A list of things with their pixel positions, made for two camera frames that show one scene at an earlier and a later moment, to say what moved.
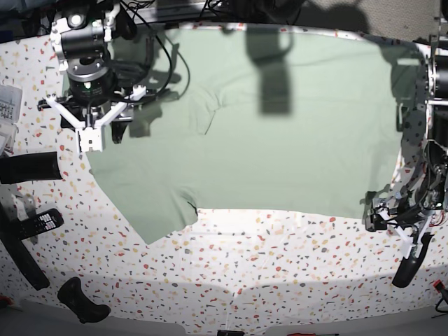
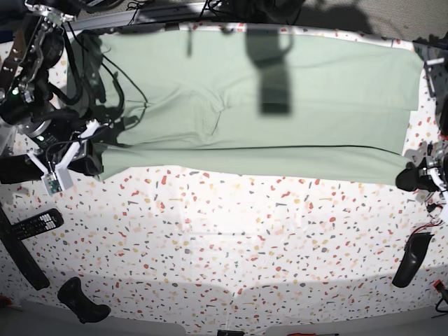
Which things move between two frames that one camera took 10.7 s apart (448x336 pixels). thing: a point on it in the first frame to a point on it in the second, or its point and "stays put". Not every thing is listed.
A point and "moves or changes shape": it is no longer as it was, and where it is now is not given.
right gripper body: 409,213 to 430,178
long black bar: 8,232 stays put
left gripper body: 91,79 to 51,133
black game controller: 72,297 stays put
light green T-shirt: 292,122 moves or changes shape
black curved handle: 409,267 stays put
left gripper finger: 138,92 to 91,127
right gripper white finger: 384,215 to 435,173
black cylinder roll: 31,166 stays put
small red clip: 438,285 stays put
